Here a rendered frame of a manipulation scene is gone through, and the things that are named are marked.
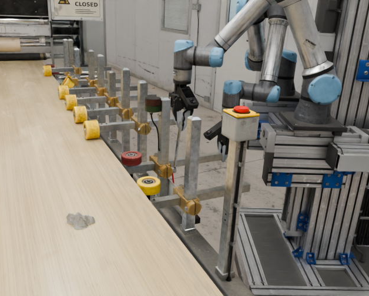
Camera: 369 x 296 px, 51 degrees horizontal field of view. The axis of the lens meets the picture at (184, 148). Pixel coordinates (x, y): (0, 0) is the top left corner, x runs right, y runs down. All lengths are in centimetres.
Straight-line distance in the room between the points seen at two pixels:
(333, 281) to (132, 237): 135
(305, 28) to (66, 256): 108
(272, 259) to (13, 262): 150
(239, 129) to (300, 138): 72
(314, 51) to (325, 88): 14
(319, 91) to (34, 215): 104
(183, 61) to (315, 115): 58
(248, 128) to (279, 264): 128
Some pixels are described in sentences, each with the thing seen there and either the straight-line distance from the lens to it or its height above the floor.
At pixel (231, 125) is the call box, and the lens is 99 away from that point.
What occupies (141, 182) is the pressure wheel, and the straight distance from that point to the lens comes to 130.
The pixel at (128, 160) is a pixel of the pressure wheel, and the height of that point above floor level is 90.
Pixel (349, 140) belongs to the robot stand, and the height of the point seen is 97.
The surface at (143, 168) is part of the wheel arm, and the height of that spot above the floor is 84.
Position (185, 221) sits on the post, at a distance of 139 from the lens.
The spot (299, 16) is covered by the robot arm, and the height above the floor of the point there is 145.
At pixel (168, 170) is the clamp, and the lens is 153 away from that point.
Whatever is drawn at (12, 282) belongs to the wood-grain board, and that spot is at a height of 90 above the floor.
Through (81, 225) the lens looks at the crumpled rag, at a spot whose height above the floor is 91.
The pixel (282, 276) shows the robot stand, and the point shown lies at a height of 21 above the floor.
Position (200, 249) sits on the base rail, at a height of 70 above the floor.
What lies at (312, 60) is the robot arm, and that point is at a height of 130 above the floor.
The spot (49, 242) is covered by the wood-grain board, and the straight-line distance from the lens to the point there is 105.
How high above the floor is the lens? 148
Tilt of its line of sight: 21 degrees down
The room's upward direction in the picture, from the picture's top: 3 degrees clockwise
